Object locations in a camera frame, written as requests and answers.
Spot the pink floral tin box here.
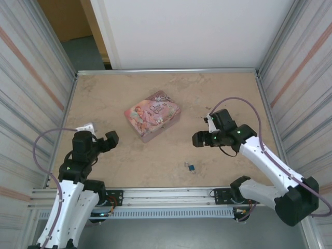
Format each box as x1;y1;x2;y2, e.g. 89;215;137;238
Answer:
123;89;182;144

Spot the translucent striped side panel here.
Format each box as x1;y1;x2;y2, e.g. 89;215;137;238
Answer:
0;0;77;249
258;0;332;249

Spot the brown wooden panel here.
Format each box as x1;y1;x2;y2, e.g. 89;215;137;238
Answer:
38;0;93;43

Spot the thin black right gripper wire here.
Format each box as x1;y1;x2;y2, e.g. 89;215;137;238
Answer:
218;145;238;158

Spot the aluminium table frame bar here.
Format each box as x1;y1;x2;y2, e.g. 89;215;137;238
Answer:
76;67;261;77
255;72;295;182
46;73;79;188

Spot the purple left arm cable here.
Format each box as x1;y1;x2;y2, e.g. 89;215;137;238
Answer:
33;127;79;249

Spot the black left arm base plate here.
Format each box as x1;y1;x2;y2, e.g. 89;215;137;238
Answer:
104;189;125;208

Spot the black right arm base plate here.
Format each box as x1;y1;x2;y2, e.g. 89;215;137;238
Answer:
212;188;261;209

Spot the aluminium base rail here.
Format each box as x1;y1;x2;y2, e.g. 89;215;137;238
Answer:
27;184;279;209

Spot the grey slotted cable duct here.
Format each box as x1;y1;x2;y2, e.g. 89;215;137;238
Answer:
37;207;236;220

